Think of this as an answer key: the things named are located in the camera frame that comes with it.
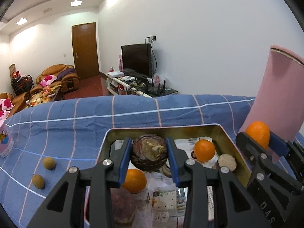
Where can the blue plaid bedsheet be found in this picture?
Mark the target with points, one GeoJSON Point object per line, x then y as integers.
{"type": "Point", "coordinates": [95, 114]}

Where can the orange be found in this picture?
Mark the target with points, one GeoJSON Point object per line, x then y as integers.
{"type": "Point", "coordinates": [135, 181]}
{"type": "Point", "coordinates": [257, 133]}
{"type": "Point", "coordinates": [204, 150]}

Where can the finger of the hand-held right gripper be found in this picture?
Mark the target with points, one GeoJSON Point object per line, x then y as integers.
{"type": "Point", "coordinates": [277, 144]}
{"type": "Point", "coordinates": [249, 144]}

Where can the orange leather armchair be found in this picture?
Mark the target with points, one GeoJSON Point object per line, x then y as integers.
{"type": "Point", "coordinates": [51, 70]}

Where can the wall socket with plug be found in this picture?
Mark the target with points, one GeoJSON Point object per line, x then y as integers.
{"type": "Point", "coordinates": [151, 38]}

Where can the brown taro root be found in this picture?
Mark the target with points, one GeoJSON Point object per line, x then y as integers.
{"type": "Point", "coordinates": [148, 155]}

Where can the square ceiling light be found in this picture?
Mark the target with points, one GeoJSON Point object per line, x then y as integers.
{"type": "Point", "coordinates": [76, 3]}
{"type": "Point", "coordinates": [21, 21]}

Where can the black television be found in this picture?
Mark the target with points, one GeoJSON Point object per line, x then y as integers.
{"type": "Point", "coordinates": [136, 59]}

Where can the ceiling air vent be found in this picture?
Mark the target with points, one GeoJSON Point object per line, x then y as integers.
{"type": "Point", "coordinates": [47, 10]}

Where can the pink cartoon mug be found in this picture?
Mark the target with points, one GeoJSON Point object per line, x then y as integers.
{"type": "Point", "coordinates": [6, 142]}

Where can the brown longan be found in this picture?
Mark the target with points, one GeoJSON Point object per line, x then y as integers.
{"type": "Point", "coordinates": [49, 163]}
{"type": "Point", "coordinates": [38, 181]}

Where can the pink white gift bag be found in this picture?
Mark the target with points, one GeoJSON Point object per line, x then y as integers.
{"type": "Point", "coordinates": [158, 78]}

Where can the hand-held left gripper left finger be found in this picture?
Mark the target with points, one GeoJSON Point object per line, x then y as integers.
{"type": "Point", "coordinates": [124, 163]}

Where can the pink gift box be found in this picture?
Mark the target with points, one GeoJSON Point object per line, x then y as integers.
{"type": "Point", "coordinates": [121, 63]}

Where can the pink tin box lid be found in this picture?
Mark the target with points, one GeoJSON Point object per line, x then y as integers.
{"type": "Point", "coordinates": [277, 87]}

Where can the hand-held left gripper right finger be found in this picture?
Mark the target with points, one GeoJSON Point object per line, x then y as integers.
{"type": "Point", "coordinates": [173, 166]}

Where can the television stand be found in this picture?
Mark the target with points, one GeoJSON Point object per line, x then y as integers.
{"type": "Point", "coordinates": [114, 85]}

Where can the coffee table with snacks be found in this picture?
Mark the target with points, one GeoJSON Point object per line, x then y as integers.
{"type": "Point", "coordinates": [45, 96]}

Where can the brown wooden door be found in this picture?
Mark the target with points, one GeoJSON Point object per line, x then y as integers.
{"type": "Point", "coordinates": [85, 52]}

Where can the pink tin box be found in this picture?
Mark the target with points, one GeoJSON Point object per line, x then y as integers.
{"type": "Point", "coordinates": [166, 129]}

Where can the printed plastic packet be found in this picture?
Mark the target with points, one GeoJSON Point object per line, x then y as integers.
{"type": "Point", "coordinates": [163, 204]}

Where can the pink rose cushion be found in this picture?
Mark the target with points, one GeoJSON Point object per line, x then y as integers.
{"type": "Point", "coordinates": [6, 104]}
{"type": "Point", "coordinates": [48, 80]}

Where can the black router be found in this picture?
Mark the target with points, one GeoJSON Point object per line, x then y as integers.
{"type": "Point", "coordinates": [156, 89]}

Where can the purple cloth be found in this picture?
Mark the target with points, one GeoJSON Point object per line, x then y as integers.
{"type": "Point", "coordinates": [66, 72]}

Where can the orange leather sofa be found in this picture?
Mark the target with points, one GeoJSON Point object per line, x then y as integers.
{"type": "Point", "coordinates": [20, 99]}

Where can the black rack with clutter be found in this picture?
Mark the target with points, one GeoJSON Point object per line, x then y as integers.
{"type": "Point", "coordinates": [22, 84]}

